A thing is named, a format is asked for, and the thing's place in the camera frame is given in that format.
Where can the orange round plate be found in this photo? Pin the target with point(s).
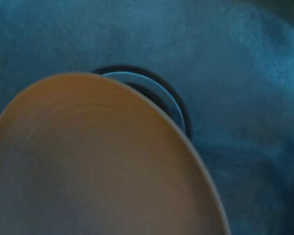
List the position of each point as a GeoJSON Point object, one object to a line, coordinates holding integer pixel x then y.
{"type": "Point", "coordinates": [88, 159]}

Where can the metal sink drain strainer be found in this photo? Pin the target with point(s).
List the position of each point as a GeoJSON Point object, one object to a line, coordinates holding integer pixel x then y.
{"type": "Point", "coordinates": [166, 95]}

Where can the stainless steel double sink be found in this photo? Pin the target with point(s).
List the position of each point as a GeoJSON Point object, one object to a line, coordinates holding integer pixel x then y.
{"type": "Point", "coordinates": [223, 61]}

